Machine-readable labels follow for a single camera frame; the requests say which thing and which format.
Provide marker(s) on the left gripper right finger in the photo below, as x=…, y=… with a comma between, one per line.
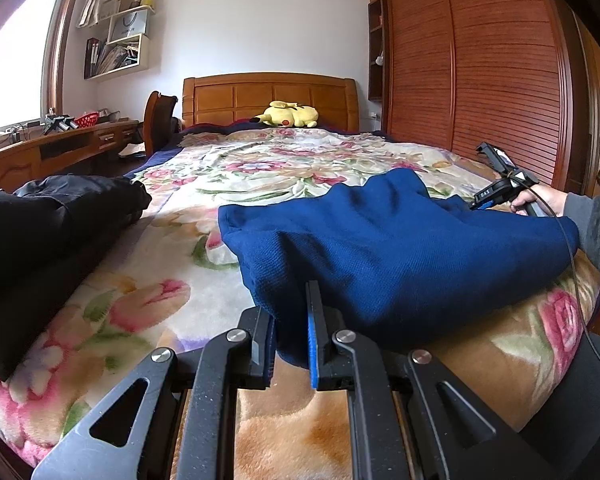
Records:
x=410, y=417

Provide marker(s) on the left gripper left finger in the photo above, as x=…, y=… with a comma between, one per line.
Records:
x=174, y=415

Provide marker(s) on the navy blue suit jacket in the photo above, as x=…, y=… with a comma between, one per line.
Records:
x=402, y=267

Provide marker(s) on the grey sleeved right forearm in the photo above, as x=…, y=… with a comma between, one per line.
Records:
x=584, y=211

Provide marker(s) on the person's right hand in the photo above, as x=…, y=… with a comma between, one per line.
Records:
x=550, y=200

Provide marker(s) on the floral bed blanket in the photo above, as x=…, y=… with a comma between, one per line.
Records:
x=170, y=281

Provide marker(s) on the wooden louvered wardrobe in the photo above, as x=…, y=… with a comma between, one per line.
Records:
x=457, y=73

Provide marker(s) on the black folded garment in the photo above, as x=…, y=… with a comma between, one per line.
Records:
x=53, y=233

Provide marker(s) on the yellow plush toy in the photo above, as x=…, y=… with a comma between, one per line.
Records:
x=288, y=115

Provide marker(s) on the wooden desk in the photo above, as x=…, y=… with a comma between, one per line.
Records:
x=46, y=155

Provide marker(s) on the wooden chair with black cloth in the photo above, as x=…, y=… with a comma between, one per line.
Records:
x=159, y=124

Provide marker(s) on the wooden headboard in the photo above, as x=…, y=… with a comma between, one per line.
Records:
x=224, y=99

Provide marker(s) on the red basket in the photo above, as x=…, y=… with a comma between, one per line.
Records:
x=87, y=120

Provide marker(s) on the white wall shelf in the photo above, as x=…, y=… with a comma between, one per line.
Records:
x=120, y=42

